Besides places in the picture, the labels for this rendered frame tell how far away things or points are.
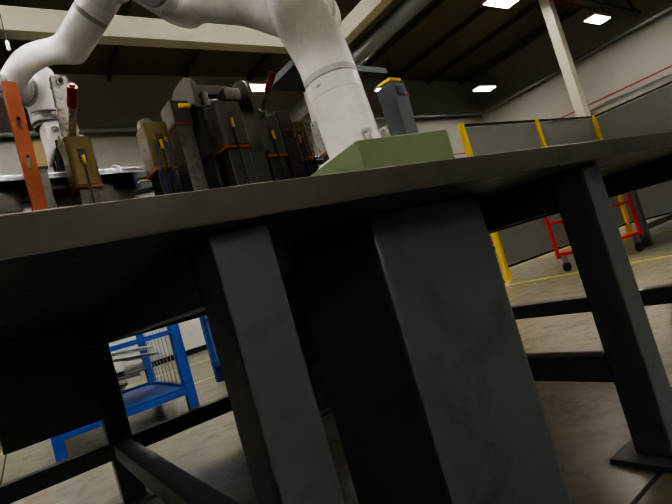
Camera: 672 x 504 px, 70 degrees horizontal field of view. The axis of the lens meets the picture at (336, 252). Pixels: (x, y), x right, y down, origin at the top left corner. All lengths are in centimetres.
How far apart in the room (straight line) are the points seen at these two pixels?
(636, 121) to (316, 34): 797
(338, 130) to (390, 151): 14
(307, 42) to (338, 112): 16
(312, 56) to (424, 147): 30
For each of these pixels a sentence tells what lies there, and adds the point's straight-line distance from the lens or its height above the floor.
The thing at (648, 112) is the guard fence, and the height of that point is 169.
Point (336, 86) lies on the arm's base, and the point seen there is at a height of 95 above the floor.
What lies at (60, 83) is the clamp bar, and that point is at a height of 119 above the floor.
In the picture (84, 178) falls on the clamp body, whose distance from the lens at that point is 124.
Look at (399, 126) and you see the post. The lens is 162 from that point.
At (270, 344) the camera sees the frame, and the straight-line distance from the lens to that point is 57.
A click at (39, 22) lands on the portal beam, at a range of 513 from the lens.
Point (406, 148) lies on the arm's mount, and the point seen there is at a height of 77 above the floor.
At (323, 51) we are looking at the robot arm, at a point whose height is 102.
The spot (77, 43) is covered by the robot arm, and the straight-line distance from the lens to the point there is 149.
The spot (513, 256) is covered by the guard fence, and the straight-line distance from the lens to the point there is 625.
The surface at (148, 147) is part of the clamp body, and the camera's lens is 128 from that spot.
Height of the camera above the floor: 57
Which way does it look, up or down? 3 degrees up
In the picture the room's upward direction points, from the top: 16 degrees counter-clockwise
